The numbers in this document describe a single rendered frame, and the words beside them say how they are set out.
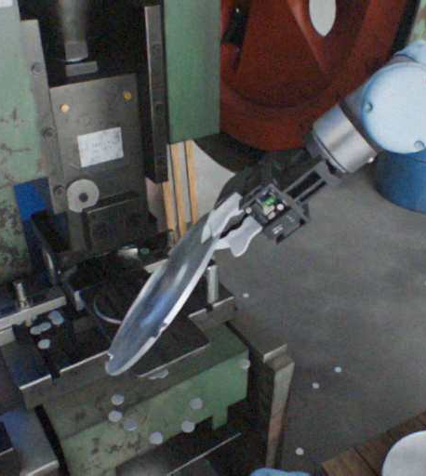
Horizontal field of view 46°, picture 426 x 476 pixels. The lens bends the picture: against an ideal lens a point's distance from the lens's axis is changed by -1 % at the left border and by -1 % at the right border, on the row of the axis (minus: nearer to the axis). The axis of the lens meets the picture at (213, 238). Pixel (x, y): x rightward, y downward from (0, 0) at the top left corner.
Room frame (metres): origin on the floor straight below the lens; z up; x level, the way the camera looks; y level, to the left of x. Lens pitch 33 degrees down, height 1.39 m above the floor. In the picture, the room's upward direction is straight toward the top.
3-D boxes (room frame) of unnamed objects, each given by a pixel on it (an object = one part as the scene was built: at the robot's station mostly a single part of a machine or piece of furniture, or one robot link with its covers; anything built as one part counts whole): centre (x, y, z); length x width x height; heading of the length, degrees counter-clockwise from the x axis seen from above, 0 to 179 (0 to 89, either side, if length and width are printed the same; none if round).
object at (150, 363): (0.68, 0.13, 0.72); 0.25 x 0.14 x 0.14; 33
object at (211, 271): (0.81, 0.01, 0.75); 0.03 x 0.03 x 0.10; 33
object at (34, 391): (0.82, 0.22, 0.68); 0.45 x 0.30 x 0.06; 123
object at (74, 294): (0.82, 0.22, 0.76); 0.15 x 0.09 x 0.05; 123
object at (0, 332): (0.73, 0.36, 0.76); 0.17 x 0.06 x 0.10; 123
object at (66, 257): (0.83, 0.23, 0.86); 0.20 x 0.16 x 0.05; 123
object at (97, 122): (0.79, 0.20, 1.04); 0.17 x 0.15 x 0.30; 33
